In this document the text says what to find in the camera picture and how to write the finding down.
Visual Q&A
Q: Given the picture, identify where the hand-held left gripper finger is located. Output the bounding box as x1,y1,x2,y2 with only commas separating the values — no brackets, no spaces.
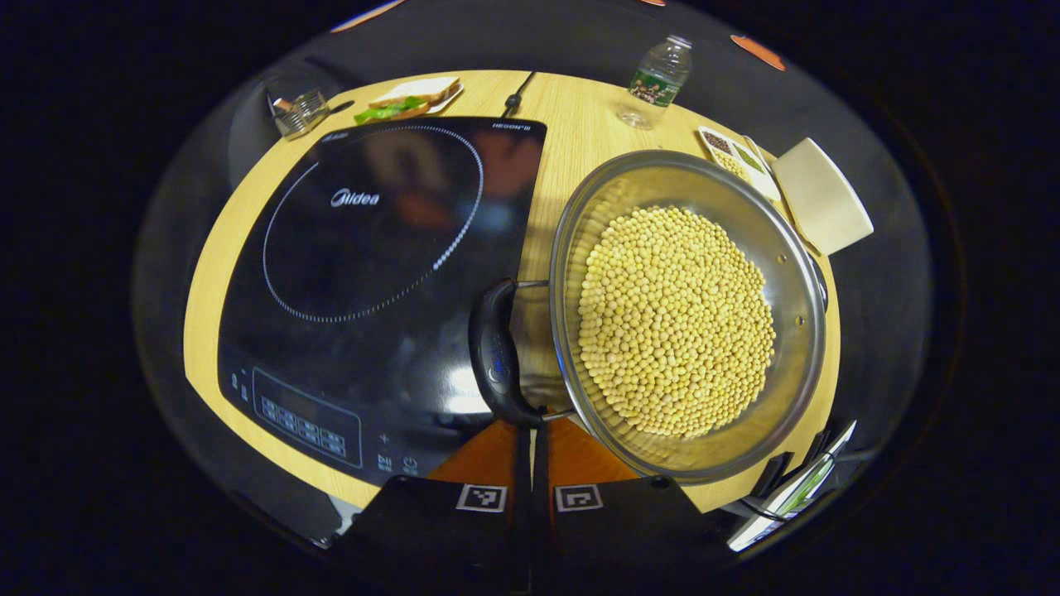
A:
331,418,532,584
532,416,734,587

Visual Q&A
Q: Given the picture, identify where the pile of yellow soybeans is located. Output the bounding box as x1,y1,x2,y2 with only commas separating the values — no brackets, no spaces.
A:
577,205,778,438

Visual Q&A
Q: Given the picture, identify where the black induction cooktop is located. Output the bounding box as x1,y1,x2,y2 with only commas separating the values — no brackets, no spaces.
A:
217,116,549,488

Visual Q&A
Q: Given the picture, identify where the stainless steel pot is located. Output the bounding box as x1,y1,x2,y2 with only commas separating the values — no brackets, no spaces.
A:
468,149,829,485

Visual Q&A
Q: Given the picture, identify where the white divided plate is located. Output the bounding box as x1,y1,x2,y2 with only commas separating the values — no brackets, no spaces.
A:
698,126,783,204

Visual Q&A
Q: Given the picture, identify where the small white plate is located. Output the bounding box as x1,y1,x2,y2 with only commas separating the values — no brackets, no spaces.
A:
364,81,465,117

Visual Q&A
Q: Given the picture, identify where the white toaster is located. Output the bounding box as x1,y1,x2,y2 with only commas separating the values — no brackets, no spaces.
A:
770,137,875,256

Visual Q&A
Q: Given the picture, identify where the sandwich with lettuce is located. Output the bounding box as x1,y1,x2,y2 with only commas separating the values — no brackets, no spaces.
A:
354,76,461,125

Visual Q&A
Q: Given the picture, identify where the clear plastic water bottle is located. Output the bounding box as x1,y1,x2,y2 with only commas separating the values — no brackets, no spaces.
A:
617,35,693,131

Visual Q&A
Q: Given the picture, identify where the clear glass jar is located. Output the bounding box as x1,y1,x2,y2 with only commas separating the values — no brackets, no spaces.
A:
267,87,330,140

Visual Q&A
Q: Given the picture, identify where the black power cable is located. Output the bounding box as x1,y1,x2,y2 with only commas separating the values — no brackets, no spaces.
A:
501,71,537,119

